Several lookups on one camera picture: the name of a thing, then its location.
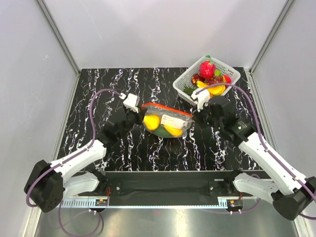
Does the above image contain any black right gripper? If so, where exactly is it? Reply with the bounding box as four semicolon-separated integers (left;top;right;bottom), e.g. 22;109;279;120
193;100;223;131

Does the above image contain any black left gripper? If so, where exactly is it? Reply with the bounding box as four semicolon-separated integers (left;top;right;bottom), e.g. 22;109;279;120
118;104;147;139

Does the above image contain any clear zip top bag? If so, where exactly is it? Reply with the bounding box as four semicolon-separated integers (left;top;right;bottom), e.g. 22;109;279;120
141;103;193;138

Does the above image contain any green avocado toy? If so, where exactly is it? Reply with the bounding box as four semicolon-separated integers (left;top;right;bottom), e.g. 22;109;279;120
153;125;172;138

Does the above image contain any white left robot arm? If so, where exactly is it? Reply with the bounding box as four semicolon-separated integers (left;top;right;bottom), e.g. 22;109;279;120
24;108;147;213

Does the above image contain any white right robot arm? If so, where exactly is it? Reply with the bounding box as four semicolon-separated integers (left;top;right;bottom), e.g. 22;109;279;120
193;96;316;220

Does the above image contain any yellow banana toy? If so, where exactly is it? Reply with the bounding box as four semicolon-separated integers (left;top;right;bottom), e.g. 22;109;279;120
196;81;226;96

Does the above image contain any purple grape bunch toy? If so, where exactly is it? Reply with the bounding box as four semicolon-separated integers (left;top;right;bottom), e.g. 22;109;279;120
206;76;223;85

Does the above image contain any red strawberry toy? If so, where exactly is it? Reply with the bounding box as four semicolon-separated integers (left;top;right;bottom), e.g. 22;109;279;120
222;75;232;84

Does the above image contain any orange pineapple toy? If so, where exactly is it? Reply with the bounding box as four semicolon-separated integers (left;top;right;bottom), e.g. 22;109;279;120
183;85;198;96

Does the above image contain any dark red apple toy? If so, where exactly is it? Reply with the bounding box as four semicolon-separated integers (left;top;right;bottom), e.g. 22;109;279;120
191;74;205;85

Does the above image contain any red dragon fruit toy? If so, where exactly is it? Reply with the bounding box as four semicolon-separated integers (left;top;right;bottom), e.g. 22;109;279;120
199;60;216;79

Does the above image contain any white plastic basket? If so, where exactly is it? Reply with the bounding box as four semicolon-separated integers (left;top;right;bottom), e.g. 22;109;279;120
173;55;241;105

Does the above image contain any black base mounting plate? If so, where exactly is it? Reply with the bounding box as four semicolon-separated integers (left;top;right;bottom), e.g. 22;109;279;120
78;170;254;207

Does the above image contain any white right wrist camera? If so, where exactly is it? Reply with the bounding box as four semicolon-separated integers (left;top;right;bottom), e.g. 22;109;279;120
191;87;210;112

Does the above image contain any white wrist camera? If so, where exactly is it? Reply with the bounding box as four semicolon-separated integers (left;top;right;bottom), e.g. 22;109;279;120
191;87;210;112
119;93;140;113

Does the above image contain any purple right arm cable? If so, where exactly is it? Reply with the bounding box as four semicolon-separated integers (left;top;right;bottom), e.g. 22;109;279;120
195;83;316;220

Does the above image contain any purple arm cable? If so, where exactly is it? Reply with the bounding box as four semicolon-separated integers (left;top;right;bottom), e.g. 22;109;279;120
195;83;316;220
26;88;126;235

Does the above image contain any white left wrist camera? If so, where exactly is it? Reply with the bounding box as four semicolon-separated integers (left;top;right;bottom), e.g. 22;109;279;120
119;93;140;113

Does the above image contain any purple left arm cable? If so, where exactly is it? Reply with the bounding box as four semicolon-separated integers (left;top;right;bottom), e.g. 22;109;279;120
26;88;126;235

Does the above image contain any white slotted cable duct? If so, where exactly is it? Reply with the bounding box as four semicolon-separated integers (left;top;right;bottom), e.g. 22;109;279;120
61;198;109;208

